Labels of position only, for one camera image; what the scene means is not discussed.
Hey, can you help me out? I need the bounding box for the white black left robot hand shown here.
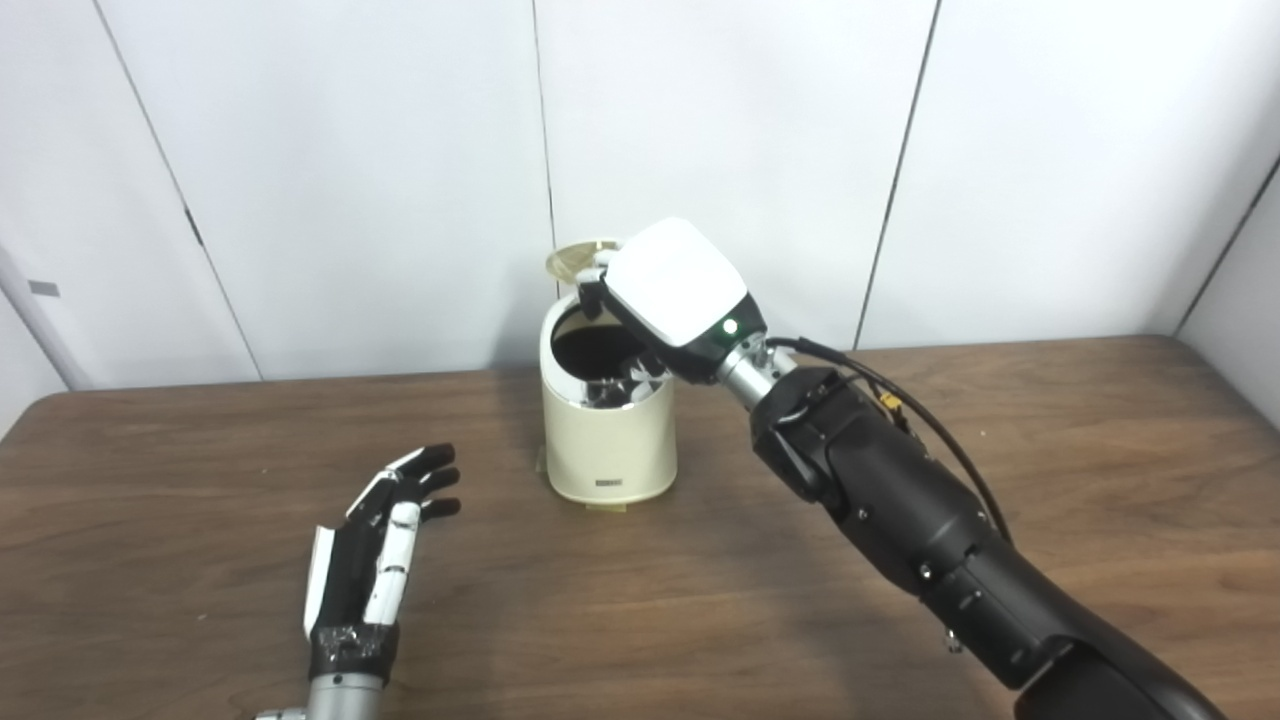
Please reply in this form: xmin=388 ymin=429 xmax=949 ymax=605
xmin=303 ymin=444 xmax=462 ymax=683

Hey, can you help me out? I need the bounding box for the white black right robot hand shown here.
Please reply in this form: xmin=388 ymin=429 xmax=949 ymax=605
xmin=578 ymin=217 xmax=769 ymax=409

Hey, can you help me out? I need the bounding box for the round cream bin lid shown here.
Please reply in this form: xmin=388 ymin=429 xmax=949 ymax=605
xmin=546 ymin=238 xmax=623 ymax=287

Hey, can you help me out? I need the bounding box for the cream-colored bin body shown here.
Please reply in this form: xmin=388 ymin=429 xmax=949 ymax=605
xmin=540 ymin=290 xmax=678 ymax=504

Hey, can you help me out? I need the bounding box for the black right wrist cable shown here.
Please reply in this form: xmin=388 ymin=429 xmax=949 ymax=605
xmin=765 ymin=337 xmax=1013 ymax=546

